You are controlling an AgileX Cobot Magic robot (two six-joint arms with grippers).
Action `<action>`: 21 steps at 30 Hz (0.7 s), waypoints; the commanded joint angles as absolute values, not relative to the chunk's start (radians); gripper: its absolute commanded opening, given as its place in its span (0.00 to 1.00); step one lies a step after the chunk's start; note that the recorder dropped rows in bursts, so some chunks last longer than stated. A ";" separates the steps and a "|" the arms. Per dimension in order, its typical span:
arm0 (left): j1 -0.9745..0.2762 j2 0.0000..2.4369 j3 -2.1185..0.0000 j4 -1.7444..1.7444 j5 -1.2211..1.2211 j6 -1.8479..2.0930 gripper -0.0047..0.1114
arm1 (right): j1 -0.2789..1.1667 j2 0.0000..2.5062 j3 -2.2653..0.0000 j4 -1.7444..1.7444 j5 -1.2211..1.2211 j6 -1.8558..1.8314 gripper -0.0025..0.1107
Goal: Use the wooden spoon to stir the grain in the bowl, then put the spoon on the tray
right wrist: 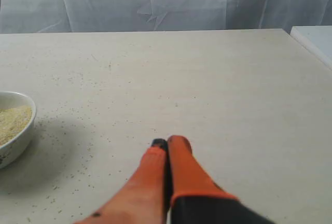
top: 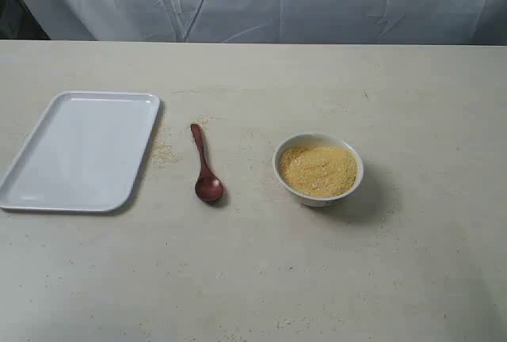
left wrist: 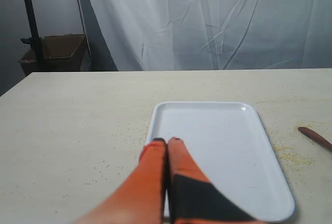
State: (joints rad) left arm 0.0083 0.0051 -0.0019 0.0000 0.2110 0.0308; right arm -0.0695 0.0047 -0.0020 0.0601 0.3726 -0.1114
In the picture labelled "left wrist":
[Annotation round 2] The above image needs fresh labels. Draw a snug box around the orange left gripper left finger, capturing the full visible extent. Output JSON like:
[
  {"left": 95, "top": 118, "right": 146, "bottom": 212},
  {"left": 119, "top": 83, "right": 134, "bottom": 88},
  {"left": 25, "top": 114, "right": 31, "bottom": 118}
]
[{"left": 74, "top": 138, "right": 167, "bottom": 223}]

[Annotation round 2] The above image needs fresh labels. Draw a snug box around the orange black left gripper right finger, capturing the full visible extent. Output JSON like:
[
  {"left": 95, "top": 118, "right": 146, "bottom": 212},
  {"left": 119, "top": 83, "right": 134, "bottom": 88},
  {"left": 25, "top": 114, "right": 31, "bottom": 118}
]
[{"left": 168, "top": 137, "right": 262, "bottom": 223}]

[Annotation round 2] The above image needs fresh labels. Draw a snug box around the dark brown wooden spoon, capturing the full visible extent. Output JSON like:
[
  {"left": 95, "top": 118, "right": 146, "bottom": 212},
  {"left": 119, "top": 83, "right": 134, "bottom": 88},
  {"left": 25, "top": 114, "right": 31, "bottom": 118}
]
[{"left": 298, "top": 127, "right": 332, "bottom": 151}]

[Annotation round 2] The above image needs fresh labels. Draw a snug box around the white rectangular plastic tray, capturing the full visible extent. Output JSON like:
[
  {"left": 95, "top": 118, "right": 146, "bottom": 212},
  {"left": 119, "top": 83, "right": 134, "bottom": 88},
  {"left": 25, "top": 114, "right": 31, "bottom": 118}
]
[{"left": 146, "top": 102, "right": 295, "bottom": 222}]

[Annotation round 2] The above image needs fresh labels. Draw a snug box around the spilled yellow millet pile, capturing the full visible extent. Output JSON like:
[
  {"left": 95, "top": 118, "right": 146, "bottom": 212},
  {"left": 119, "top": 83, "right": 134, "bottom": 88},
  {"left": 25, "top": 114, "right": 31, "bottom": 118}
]
[{"left": 273, "top": 143, "right": 314, "bottom": 171}]

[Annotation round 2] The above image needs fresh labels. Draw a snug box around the brown cardboard box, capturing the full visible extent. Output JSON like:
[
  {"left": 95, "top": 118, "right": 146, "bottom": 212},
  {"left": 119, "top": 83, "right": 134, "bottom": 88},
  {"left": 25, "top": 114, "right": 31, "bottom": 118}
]
[{"left": 20, "top": 34, "right": 88, "bottom": 75}]

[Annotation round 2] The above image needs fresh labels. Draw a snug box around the white backdrop curtain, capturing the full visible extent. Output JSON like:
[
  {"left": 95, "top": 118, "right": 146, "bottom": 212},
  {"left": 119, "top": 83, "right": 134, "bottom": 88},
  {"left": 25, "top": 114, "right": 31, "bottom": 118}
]
[{"left": 80, "top": 0, "right": 331, "bottom": 71}]

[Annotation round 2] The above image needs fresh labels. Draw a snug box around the black stand pole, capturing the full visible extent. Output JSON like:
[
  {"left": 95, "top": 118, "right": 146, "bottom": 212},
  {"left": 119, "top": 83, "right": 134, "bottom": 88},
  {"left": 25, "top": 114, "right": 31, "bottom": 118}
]
[{"left": 21, "top": 0, "right": 48, "bottom": 72}]

